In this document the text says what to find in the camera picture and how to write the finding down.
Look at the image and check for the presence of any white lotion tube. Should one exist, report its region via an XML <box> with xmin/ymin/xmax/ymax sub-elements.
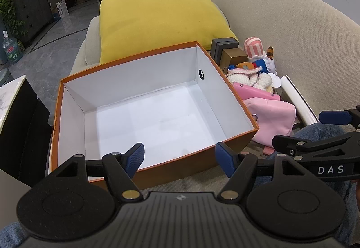
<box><xmin>266</xmin><ymin>74</ymin><xmax>282</xmax><ymax>89</ymax></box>

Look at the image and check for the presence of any beige sofa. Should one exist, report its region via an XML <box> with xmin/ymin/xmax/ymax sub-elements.
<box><xmin>69</xmin><ymin>0</ymin><xmax>360</xmax><ymax>209</ymax></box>

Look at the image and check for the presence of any orange cardboard storage box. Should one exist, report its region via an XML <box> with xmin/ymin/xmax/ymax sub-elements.
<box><xmin>46</xmin><ymin>41</ymin><xmax>259</xmax><ymax>190</ymax></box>

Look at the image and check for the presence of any brown cardboard box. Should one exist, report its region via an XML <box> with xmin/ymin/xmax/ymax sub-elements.
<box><xmin>221</xmin><ymin>48</ymin><xmax>249</xmax><ymax>70</ymax></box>

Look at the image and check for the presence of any grey box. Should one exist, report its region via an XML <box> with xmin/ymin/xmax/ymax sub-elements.
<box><xmin>211</xmin><ymin>37</ymin><xmax>239</xmax><ymax>64</ymax></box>

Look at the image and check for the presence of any dark sideboard cabinet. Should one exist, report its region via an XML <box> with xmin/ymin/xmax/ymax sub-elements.
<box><xmin>14</xmin><ymin>0</ymin><xmax>54</xmax><ymax>49</ymax></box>

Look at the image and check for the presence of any large water jug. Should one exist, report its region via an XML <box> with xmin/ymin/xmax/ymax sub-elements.
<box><xmin>2</xmin><ymin>37</ymin><xmax>23</xmax><ymax>64</ymax></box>

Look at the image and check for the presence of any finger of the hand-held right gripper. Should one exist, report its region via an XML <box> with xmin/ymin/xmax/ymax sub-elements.
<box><xmin>272</xmin><ymin>130</ymin><xmax>360</xmax><ymax>164</ymax></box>
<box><xmin>319</xmin><ymin>106</ymin><xmax>360</xmax><ymax>128</ymax></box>

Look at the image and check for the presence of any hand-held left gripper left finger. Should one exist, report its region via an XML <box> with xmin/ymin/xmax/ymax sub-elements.
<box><xmin>55</xmin><ymin>143</ymin><xmax>145</xmax><ymax>203</ymax></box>

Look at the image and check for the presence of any light pink fabric pouch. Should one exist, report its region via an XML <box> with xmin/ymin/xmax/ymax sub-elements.
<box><xmin>242</xmin><ymin>98</ymin><xmax>296</xmax><ymax>156</ymax></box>

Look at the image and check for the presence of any person's jeans leg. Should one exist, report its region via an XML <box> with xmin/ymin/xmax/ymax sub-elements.
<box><xmin>0</xmin><ymin>221</ymin><xmax>29</xmax><ymax>248</ymax></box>
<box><xmin>253</xmin><ymin>124</ymin><xmax>360</xmax><ymax>248</ymax></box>

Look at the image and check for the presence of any yellow pillow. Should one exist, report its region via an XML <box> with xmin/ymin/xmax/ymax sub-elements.
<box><xmin>99</xmin><ymin>0</ymin><xmax>239</xmax><ymax>65</ymax></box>

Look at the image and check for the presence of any trailing vine plant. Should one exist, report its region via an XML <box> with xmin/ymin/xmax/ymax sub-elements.
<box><xmin>0</xmin><ymin>0</ymin><xmax>46</xmax><ymax>46</ymax></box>

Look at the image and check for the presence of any cow plush with striped hat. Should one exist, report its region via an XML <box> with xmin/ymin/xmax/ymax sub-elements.
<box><xmin>243</xmin><ymin>37</ymin><xmax>267</xmax><ymax>62</ymax></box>

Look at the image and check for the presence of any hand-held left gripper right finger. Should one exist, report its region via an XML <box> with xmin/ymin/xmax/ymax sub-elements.
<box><xmin>215</xmin><ymin>142</ymin><xmax>306</xmax><ymax>204</ymax></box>

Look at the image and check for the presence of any crochet bunny doll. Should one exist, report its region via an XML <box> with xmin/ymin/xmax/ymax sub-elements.
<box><xmin>226</xmin><ymin>67</ymin><xmax>272</xmax><ymax>89</ymax></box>

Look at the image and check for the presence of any person's right jeans leg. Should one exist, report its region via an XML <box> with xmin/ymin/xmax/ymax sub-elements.
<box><xmin>253</xmin><ymin>124</ymin><xmax>360</xmax><ymax>248</ymax></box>

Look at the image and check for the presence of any person's left jeans leg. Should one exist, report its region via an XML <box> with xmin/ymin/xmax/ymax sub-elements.
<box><xmin>0</xmin><ymin>221</ymin><xmax>29</xmax><ymax>248</ymax></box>

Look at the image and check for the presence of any fox plush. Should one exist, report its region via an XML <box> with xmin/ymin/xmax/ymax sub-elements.
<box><xmin>236</xmin><ymin>46</ymin><xmax>278</xmax><ymax>75</ymax></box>

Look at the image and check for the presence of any white carton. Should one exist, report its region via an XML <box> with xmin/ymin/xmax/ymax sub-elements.
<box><xmin>56</xmin><ymin>2</ymin><xmax>70</xmax><ymax>17</ymax></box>

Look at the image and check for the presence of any pink leather pouch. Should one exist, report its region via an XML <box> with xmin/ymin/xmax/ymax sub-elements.
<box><xmin>233</xmin><ymin>82</ymin><xmax>282</xmax><ymax>101</ymax></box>

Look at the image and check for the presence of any marble top coffee table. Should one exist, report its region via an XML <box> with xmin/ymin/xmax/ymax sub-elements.
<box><xmin>0</xmin><ymin>75</ymin><xmax>54</xmax><ymax>181</ymax></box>

